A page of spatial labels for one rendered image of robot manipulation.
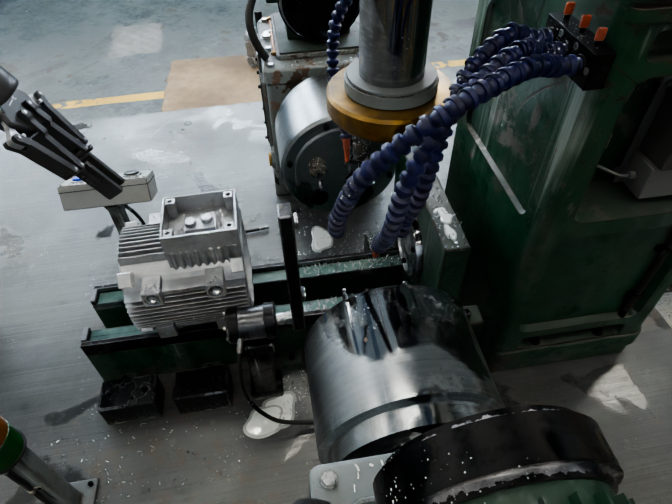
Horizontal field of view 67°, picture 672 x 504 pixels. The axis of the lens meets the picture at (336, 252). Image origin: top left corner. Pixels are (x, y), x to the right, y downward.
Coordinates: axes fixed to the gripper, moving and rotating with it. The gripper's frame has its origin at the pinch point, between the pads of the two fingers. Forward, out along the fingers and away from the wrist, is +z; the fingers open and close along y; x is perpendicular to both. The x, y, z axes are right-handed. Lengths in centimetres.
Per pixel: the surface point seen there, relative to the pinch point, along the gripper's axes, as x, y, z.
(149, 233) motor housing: -0.7, -5.3, 10.4
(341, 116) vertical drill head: -39.0, -10.6, 7.5
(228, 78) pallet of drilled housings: 49, 234, 93
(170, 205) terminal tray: -6.0, -2.9, 9.4
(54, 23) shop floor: 181, 386, 33
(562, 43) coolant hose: -65, -20, 8
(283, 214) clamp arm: -27.3, -20.4, 9.3
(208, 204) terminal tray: -10.0, -1.3, 14.1
